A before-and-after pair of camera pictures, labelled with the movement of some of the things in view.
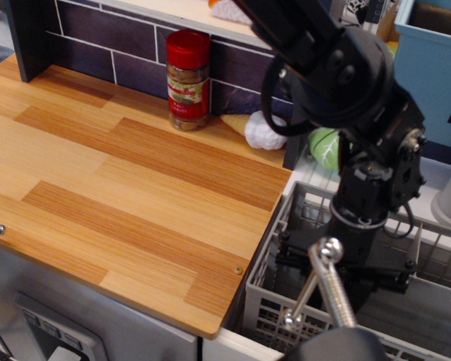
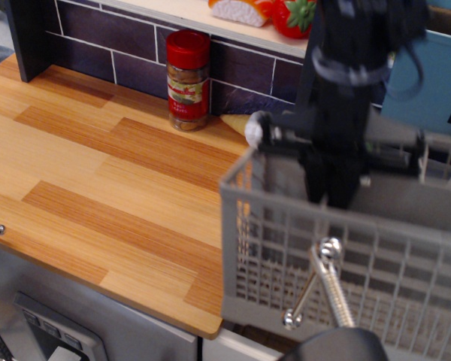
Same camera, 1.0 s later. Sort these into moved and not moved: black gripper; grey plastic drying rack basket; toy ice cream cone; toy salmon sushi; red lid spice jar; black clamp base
Moved: black gripper; grey plastic drying rack basket
Not moved: toy ice cream cone; toy salmon sushi; black clamp base; red lid spice jar
